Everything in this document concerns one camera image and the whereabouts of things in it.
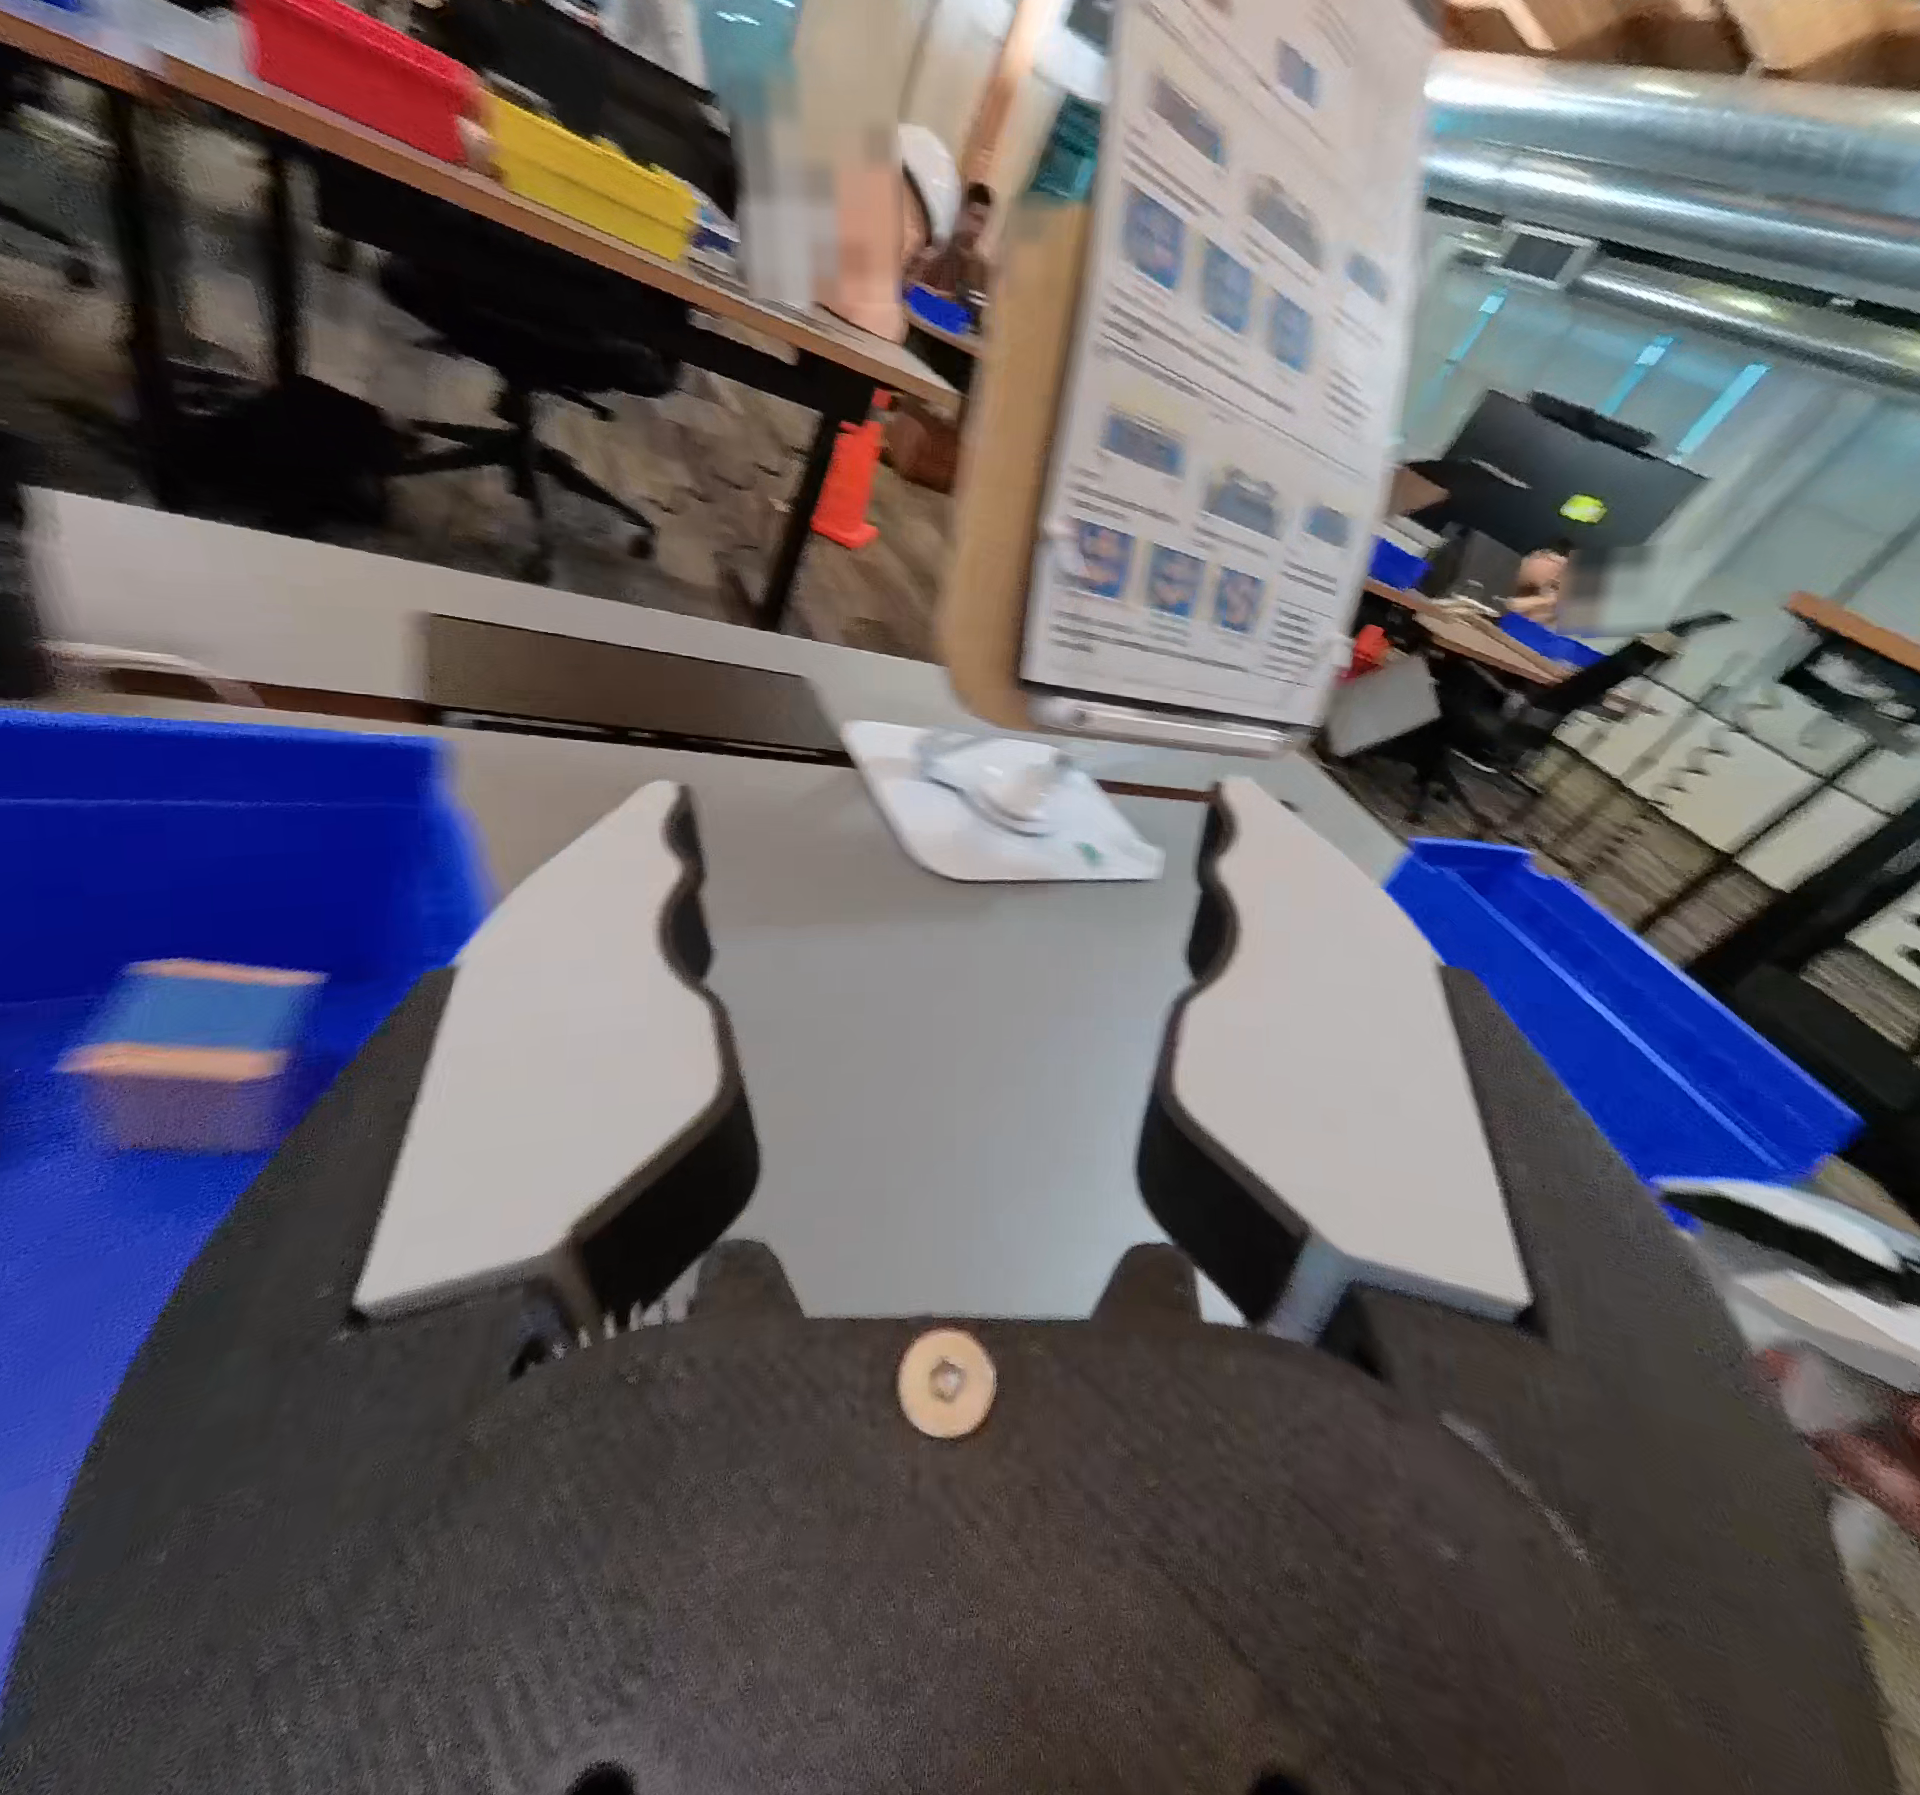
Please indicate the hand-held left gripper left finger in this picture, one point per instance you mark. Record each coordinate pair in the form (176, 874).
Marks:
(554, 1075)

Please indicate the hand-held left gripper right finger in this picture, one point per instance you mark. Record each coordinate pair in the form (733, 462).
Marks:
(1335, 1105)

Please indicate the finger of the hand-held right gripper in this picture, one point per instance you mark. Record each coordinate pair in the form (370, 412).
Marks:
(1832, 1318)
(1800, 1224)

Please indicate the blue plastic bin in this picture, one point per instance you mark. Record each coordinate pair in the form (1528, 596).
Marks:
(1589, 1014)
(225, 851)

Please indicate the blue-taped wooden cube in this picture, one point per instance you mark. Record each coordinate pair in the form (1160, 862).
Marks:
(195, 1046)

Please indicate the grey desk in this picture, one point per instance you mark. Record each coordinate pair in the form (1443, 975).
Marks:
(930, 1075)

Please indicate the wooden-top standing desk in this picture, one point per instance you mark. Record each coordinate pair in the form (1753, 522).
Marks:
(1852, 624)

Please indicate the person's right hand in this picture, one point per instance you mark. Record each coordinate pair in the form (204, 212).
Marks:
(1869, 1451)

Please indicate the white sign board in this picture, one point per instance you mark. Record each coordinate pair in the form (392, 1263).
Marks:
(1383, 709)

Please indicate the white metal document stand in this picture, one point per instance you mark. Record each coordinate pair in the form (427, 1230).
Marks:
(959, 842)

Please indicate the orange traffic cone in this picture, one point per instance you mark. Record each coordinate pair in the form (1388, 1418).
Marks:
(1367, 647)
(851, 483)

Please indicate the black office chair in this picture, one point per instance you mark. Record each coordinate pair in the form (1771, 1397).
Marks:
(525, 356)
(1637, 656)

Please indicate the laminated instruction board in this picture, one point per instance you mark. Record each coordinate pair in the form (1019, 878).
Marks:
(1230, 325)

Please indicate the yellow plastic bin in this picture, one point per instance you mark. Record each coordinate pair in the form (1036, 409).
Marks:
(594, 183)

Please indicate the red plastic bin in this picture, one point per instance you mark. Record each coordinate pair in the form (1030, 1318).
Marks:
(346, 64)

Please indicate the silver ventilation duct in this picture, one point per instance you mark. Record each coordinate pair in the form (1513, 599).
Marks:
(1682, 129)
(1725, 295)

